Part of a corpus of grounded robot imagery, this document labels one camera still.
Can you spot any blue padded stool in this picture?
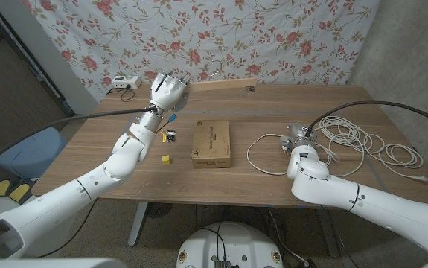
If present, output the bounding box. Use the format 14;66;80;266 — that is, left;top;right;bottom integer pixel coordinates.
0;126;68;179

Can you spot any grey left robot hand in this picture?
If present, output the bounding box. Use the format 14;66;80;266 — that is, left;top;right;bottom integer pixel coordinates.
149;70;192;113

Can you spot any black power strip cord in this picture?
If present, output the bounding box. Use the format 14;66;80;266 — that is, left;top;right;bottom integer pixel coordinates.
106;83;136;103

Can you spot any floral print backdrop cloth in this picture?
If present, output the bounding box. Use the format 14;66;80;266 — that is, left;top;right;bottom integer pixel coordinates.
22;0;382;103

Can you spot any white power strip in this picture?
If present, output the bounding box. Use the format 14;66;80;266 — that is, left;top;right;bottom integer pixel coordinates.
111;75;142;90

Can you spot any grey table leg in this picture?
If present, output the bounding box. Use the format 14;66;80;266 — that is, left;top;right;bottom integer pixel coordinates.
317;208;343;258

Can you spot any yellow black foot pedal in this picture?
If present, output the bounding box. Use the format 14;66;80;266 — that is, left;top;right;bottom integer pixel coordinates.
7;182;33;204
0;179;13;198

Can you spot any long wooden clip hanger board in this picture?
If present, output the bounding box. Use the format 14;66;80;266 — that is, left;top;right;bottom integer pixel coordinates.
183;59;258;94

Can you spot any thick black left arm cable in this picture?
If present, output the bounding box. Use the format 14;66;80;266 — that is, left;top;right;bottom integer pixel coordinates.
0;106;159;173

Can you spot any white robot torso base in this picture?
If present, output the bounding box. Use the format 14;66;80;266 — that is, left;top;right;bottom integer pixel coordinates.
176;222;284;268

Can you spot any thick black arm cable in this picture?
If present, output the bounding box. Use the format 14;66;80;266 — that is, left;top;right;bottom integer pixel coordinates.
304;100;428;137
0;106;159;173

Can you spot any black round floor fan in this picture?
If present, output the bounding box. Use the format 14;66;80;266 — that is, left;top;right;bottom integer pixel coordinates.
145;202;173;219

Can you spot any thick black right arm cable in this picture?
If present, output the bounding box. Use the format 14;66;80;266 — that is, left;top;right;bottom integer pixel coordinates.
304;100;428;137

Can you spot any thin black left arm wire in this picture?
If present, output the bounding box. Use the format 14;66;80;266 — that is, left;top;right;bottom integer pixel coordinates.
36;197;99;258

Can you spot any brown cardboard package box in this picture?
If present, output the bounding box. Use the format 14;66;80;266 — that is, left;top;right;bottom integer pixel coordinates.
191;119;232;170

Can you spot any white table leg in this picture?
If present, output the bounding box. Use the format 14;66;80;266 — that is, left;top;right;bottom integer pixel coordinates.
128;202;150;247

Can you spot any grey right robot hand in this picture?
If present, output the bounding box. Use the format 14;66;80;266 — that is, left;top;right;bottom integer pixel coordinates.
279;122;318;150

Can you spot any white Ethernet cable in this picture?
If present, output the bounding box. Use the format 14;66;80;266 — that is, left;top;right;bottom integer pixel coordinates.
246;115;428;183

